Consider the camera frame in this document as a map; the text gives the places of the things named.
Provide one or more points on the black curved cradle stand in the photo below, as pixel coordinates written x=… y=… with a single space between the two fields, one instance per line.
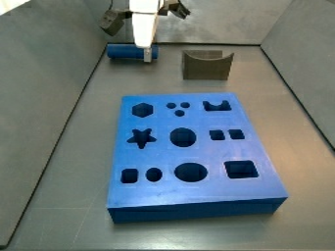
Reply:
x=206 y=64

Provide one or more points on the blue cylinder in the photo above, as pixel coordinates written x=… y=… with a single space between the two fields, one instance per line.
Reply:
x=125 y=51

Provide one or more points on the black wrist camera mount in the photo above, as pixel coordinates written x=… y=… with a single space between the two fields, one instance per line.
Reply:
x=113 y=21

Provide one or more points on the blue shape sorting block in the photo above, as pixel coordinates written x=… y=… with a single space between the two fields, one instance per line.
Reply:
x=189 y=160

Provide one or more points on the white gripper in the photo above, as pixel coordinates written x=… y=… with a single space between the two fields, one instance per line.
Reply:
x=145 y=23

